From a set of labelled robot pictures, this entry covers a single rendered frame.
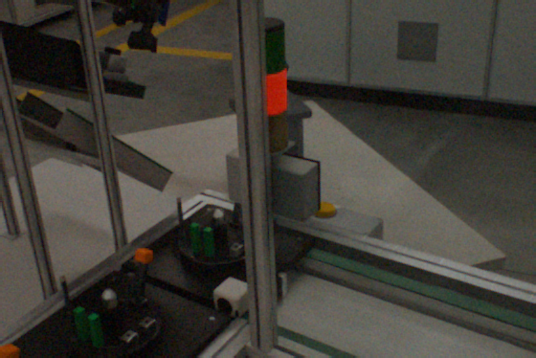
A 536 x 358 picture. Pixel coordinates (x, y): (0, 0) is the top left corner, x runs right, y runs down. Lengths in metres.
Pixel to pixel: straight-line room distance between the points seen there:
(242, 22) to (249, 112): 0.10
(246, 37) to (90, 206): 0.91
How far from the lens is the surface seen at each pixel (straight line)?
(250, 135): 0.84
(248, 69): 0.81
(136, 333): 1.00
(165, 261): 1.20
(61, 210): 1.64
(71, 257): 1.46
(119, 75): 1.29
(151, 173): 1.34
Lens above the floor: 1.63
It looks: 28 degrees down
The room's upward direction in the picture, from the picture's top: 4 degrees counter-clockwise
